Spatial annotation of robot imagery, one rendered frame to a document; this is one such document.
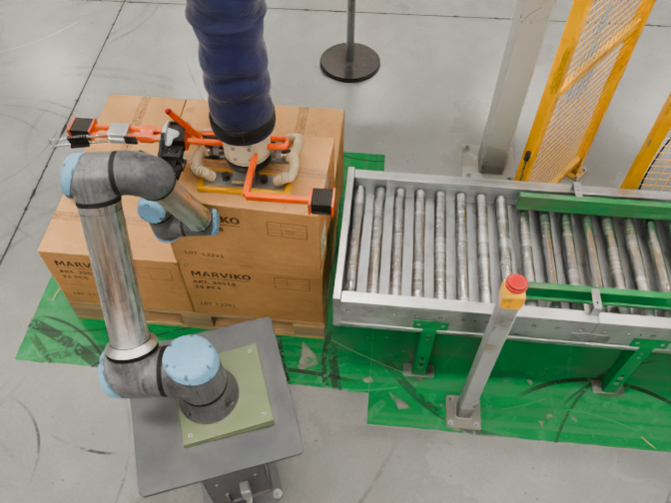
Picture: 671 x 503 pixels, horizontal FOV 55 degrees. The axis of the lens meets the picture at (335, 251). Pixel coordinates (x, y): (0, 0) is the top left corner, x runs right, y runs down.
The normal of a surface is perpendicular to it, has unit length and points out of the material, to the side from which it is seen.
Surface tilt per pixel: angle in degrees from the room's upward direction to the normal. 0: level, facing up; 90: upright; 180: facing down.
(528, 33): 90
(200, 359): 2
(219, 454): 0
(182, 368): 2
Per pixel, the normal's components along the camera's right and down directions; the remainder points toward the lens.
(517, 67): -0.11, 0.80
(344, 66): 0.00, -0.59
